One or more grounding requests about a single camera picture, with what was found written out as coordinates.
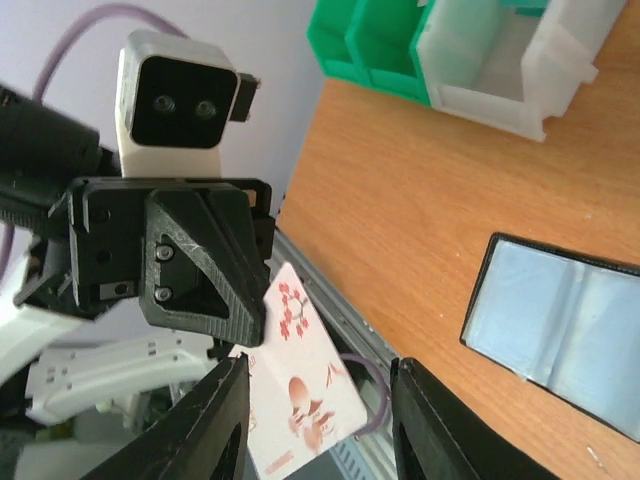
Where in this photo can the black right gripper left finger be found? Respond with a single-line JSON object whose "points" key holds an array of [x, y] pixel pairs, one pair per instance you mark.
{"points": [[203, 437]]}

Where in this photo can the white plastic bin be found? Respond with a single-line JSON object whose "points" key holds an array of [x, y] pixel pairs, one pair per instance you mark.
{"points": [[485, 62]]}

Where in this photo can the green plastic bin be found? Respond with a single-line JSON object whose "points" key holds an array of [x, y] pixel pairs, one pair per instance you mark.
{"points": [[372, 44]]}

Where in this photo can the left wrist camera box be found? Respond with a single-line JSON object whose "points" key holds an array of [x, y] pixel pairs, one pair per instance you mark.
{"points": [[174, 99]]}

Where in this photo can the grey slotted cable duct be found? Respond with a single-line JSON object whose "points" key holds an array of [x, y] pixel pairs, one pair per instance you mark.
{"points": [[369, 457]]}

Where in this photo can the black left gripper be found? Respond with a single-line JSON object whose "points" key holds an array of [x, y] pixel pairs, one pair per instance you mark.
{"points": [[192, 251]]}

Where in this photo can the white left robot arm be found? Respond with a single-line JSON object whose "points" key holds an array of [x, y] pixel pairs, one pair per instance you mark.
{"points": [[57, 359]]}

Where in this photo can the black leather card holder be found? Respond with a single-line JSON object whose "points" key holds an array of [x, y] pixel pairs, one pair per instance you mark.
{"points": [[563, 320]]}

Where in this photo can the white blossom pattern card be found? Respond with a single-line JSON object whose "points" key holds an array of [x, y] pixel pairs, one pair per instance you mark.
{"points": [[303, 400]]}

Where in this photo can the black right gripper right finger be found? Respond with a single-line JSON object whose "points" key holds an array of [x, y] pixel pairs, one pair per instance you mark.
{"points": [[437, 436]]}

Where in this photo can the teal VIP card stack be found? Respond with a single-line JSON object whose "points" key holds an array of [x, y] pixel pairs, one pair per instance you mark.
{"points": [[529, 8]]}

